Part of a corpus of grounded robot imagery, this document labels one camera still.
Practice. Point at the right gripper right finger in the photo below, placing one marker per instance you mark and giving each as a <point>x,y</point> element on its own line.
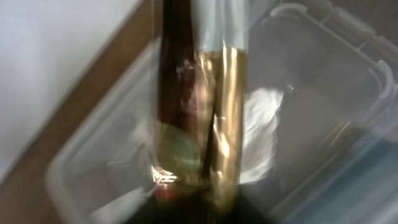
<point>220,23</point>

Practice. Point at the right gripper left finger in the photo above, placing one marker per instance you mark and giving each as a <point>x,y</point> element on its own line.
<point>176,78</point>

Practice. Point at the gold foil wrapper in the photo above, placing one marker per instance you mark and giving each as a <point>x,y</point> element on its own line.
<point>203,165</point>

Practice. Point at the crumpled white tissue in bin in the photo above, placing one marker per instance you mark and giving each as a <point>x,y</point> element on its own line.
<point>261,119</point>

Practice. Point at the clear plastic bin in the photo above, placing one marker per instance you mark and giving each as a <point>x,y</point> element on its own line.
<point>336,155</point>

